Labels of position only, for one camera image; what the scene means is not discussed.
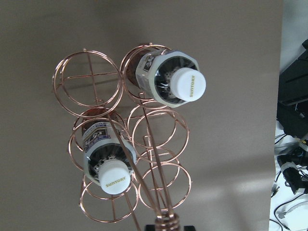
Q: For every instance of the copper wire bottle basket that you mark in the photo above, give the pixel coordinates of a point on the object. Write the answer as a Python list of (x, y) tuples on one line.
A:
[(128, 137)]

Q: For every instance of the tea bottle in basket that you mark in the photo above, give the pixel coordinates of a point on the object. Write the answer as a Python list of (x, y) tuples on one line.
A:
[(170, 77), (105, 161)]

